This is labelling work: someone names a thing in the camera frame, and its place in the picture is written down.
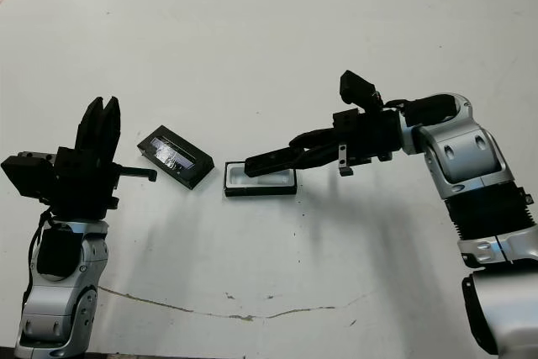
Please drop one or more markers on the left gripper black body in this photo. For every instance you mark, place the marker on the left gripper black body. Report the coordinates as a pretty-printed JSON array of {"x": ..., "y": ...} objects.
[{"x": 84, "y": 186}]

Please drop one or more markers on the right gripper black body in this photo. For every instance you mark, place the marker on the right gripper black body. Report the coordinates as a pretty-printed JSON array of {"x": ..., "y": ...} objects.
[{"x": 370, "y": 136}]

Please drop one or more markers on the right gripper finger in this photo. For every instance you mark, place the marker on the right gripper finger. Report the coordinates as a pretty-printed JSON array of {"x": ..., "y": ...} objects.
[
  {"x": 313, "y": 137},
  {"x": 321, "y": 157}
]

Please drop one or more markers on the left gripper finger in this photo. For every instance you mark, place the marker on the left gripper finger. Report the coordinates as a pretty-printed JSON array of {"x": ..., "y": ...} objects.
[
  {"x": 90, "y": 128},
  {"x": 111, "y": 128}
]

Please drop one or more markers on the slim black camera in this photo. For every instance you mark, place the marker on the slim black camera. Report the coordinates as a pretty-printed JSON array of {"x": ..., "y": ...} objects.
[{"x": 269, "y": 163}]

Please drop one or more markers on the black box lid with window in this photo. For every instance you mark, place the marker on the black box lid with window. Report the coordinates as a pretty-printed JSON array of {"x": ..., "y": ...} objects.
[{"x": 176, "y": 155}]

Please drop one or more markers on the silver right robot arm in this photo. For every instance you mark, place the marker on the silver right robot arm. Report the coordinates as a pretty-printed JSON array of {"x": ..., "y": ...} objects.
[{"x": 462, "y": 153}]

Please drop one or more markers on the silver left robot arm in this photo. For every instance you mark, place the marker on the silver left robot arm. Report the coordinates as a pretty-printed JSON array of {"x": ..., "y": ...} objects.
[{"x": 50, "y": 304}]

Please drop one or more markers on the black box white liner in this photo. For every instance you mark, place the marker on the black box white liner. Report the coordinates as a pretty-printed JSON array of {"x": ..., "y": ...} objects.
[{"x": 237, "y": 180}]

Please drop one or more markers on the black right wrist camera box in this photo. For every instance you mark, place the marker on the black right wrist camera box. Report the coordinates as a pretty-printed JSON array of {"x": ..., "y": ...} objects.
[{"x": 355, "y": 88}]

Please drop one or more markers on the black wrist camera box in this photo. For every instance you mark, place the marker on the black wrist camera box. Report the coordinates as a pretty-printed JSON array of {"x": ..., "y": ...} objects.
[
  {"x": 355, "y": 88},
  {"x": 29, "y": 176}
]

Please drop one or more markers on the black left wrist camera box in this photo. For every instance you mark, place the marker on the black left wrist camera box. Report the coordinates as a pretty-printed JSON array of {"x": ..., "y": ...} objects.
[{"x": 29, "y": 176}]

